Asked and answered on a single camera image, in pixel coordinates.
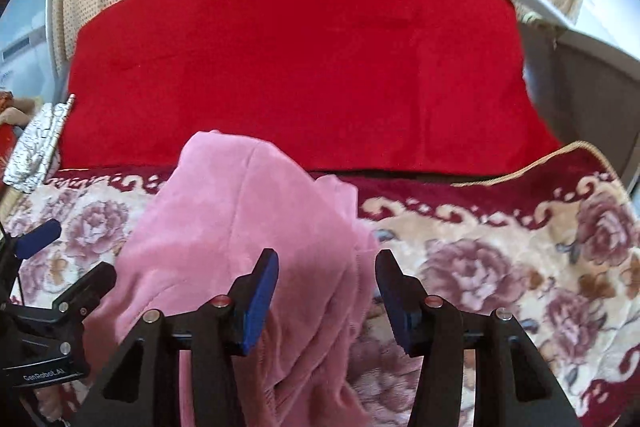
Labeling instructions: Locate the red cushion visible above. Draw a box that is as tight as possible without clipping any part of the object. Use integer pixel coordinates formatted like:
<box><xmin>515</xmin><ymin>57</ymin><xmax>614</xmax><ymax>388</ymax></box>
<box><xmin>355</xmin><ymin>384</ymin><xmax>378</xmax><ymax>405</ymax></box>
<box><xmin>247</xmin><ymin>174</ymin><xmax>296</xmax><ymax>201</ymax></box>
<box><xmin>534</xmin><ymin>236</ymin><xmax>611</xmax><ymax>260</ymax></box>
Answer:
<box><xmin>59</xmin><ymin>0</ymin><xmax>562</xmax><ymax>174</ymax></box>

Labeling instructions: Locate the floral red cream blanket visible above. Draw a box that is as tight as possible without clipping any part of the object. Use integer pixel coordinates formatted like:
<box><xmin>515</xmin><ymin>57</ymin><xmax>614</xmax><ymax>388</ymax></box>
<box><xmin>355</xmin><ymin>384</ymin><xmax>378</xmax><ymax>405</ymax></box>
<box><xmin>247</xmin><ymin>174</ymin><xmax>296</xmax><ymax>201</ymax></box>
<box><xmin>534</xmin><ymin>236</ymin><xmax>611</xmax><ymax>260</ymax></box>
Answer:
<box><xmin>0</xmin><ymin>141</ymin><xmax>640</xmax><ymax>427</ymax></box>

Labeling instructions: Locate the white standing appliance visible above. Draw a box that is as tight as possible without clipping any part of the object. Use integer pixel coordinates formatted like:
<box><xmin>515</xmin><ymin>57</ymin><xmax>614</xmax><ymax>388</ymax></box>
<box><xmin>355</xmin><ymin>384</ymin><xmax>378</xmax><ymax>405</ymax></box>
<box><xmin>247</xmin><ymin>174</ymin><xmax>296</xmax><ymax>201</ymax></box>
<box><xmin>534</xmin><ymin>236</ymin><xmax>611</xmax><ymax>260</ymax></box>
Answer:
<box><xmin>0</xmin><ymin>0</ymin><xmax>68</xmax><ymax>100</ymax></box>

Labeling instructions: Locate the person's left hand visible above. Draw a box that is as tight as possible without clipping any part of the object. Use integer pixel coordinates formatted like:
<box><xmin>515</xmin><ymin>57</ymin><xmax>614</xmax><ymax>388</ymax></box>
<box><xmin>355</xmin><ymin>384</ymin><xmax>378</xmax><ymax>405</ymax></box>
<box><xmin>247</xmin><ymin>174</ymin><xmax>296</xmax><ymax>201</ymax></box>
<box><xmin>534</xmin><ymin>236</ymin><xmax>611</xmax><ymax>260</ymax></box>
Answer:
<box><xmin>31</xmin><ymin>381</ymin><xmax>77</xmax><ymax>421</ymax></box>

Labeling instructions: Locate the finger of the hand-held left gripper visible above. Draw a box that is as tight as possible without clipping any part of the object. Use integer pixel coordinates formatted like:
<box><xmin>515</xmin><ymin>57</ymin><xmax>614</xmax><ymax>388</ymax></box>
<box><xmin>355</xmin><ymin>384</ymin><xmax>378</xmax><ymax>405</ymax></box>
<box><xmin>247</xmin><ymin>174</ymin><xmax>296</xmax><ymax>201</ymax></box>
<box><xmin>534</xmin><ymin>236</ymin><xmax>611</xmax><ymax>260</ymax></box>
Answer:
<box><xmin>0</xmin><ymin>219</ymin><xmax>62</xmax><ymax>304</ymax></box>
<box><xmin>54</xmin><ymin>262</ymin><xmax>118</xmax><ymax>327</ymax></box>

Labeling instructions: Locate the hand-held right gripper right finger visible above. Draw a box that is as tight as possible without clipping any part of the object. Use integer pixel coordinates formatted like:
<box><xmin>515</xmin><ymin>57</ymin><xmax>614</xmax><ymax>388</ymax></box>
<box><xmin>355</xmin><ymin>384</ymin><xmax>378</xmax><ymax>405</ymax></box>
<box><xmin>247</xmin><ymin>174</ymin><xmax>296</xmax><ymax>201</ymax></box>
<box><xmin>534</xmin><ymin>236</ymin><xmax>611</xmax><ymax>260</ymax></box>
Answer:
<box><xmin>375</xmin><ymin>249</ymin><xmax>583</xmax><ymax>427</ymax></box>

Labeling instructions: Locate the silver crackle patterned cloth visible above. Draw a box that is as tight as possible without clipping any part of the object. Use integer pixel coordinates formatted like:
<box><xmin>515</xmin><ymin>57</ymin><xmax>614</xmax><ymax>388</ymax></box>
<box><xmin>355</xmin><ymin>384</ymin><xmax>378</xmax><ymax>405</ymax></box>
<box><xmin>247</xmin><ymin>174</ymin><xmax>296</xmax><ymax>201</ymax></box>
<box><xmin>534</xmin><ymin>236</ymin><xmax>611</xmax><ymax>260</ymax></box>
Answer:
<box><xmin>4</xmin><ymin>93</ymin><xmax>77</xmax><ymax>194</ymax></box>

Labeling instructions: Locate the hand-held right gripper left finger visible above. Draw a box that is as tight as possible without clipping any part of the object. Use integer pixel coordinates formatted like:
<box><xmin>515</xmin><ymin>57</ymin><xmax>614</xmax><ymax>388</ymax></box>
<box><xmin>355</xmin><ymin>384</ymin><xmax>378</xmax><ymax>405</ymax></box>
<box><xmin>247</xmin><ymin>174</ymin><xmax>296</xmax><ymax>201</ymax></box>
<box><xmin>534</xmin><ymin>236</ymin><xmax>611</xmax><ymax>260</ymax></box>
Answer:
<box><xmin>70</xmin><ymin>248</ymin><xmax>279</xmax><ymax>427</ymax></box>

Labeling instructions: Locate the red bag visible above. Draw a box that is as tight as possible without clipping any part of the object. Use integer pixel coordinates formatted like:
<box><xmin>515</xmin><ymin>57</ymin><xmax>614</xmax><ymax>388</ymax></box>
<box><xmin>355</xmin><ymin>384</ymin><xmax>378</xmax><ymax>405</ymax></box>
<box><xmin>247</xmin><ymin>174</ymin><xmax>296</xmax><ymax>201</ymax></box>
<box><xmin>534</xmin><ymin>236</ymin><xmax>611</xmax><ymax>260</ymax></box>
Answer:
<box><xmin>0</xmin><ymin>91</ymin><xmax>23</xmax><ymax>170</ymax></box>

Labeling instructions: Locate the pink fleece garment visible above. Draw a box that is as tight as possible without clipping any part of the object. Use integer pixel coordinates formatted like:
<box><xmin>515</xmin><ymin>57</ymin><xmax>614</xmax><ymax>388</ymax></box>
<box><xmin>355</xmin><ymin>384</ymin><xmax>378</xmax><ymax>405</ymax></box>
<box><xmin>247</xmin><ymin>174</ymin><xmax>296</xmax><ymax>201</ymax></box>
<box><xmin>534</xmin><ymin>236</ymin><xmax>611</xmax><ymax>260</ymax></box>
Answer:
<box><xmin>82</xmin><ymin>131</ymin><xmax>382</xmax><ymax>427</ymax></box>

